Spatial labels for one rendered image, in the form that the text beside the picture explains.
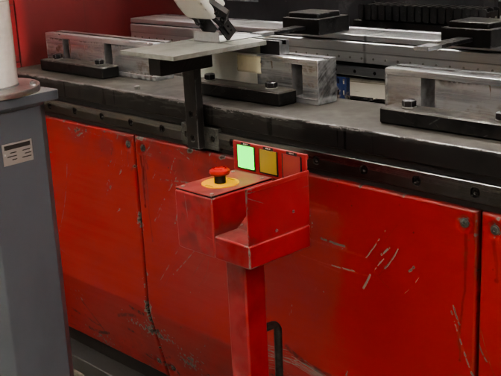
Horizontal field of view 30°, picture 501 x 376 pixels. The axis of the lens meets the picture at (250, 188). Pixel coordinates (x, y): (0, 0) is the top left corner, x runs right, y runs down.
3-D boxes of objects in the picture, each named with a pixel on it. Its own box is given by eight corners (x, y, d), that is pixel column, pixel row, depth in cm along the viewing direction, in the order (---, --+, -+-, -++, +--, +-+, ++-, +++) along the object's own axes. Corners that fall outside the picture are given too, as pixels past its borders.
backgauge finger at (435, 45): (396, 54, 185) (395, 29, 184) (470, 39, 202) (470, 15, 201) (446, 59, 177) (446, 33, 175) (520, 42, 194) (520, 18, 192)
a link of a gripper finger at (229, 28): (228, 9, 201) (244, 30, 205) (218, 8, 203) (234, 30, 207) (221, 20, 200) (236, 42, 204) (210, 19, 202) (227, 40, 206)
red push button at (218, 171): (205, 186, 177) (204, 168, 176) (221, 181, 180) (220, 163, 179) (219, 190, 175) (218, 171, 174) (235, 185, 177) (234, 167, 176)
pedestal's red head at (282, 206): (178, 246, 180) (171, 156, 175) (238, 225, 190) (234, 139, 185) (250, 271, 166) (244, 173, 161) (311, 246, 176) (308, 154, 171)
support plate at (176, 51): (120, 54, 200) (119, 50, 200) (212, 39, 217) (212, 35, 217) (173, 61, 187) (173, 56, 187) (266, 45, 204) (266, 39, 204)
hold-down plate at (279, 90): (187, 92, 217) (186, 80, 216) (205, 89, 221) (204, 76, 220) (279, 107, 196) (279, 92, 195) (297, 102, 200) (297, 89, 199)
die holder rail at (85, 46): (48, 66, 269) (45, 32, 267) (65, 63, 273) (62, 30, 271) (155, 81, 234) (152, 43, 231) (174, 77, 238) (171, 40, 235)
